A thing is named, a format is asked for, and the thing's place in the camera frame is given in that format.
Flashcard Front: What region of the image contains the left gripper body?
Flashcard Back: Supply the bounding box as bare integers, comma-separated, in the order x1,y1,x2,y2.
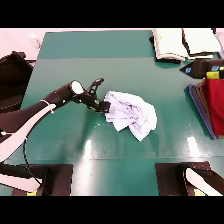
81,92,112,114

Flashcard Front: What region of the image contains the pale lilac shirt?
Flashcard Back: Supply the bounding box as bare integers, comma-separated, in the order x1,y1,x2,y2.
103,90,159,143

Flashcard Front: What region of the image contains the black mounting plate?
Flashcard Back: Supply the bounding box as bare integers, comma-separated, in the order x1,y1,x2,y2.
12,163,74,197
155,161,212,197

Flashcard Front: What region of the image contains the white folded garment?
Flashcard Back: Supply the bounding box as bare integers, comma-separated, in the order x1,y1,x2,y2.
152,28,190,63
181,28,224,58

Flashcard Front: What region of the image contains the brown garment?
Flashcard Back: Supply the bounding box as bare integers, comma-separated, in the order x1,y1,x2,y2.
194,81,214,137

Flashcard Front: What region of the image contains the red garment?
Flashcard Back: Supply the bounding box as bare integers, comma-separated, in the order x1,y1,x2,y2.
204,78,224,136

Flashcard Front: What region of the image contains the yellow garment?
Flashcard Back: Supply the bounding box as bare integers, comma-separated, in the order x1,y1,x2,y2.
205,70,224,80

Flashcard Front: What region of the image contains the black cable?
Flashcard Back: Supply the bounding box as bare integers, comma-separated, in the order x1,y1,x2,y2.
21,138,51,197

